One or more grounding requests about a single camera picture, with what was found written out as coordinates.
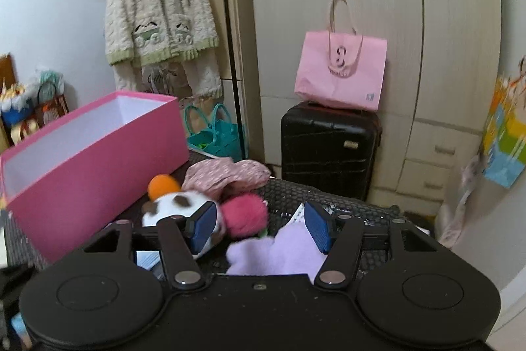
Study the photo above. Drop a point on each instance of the cream knitted panda cardigan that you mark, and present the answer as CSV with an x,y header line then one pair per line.
x,y
164,5

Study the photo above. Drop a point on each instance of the flower bouquet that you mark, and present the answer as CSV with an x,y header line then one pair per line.
x,y
14,102

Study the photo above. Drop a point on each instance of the blue packet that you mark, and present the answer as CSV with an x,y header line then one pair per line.
x,y
146,262

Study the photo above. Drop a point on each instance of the brown woven basket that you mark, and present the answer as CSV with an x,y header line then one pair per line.
x,y
53,108

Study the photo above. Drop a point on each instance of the pale pink hanging cloth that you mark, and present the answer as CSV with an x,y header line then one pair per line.
x,y
456,211

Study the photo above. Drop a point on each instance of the light wooden wardrobe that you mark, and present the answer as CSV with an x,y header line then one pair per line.
x,y
370,5

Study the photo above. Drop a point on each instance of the pink tote bag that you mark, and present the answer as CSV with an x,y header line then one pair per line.
x,y
341,83

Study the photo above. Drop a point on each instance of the white plush toy orange top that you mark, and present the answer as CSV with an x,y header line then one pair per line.
x,y
172,203

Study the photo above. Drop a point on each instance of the pink floral cloth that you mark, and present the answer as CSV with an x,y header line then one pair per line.
x,y
230,174

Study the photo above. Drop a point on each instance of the wooden headboard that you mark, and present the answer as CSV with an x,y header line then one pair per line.
x,y
7,67

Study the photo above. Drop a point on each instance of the pink cardboard box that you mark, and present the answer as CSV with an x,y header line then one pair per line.
x,y
102,170

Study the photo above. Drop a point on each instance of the printed beige bag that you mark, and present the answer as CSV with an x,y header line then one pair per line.
x,y
164,77

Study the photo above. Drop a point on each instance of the white green plastic bag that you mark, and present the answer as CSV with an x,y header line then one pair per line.
x,y
51,76

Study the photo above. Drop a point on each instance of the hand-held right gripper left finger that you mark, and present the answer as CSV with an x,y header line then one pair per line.
x,y
205,221

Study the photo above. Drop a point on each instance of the lavender soft cloth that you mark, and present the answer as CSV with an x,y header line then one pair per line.
x,y
279,256

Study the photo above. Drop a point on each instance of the black hard-shell suitcase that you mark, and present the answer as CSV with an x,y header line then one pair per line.
x,y
328,153

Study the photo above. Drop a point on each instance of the white paper packet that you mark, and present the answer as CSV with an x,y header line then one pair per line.
x,y
296,216

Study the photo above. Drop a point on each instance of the black clothes rack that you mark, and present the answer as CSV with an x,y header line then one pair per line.
x,y
235,88

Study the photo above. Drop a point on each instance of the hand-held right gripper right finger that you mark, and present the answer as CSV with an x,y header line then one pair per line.
x,y
316,225

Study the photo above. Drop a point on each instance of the teal woven bag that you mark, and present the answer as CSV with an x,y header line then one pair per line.
x,y
222,137

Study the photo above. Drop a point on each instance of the colourful printed bag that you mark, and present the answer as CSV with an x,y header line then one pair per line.
x,y
505,137

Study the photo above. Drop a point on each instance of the pink fluffy pompom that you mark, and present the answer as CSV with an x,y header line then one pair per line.
x,y
246,215

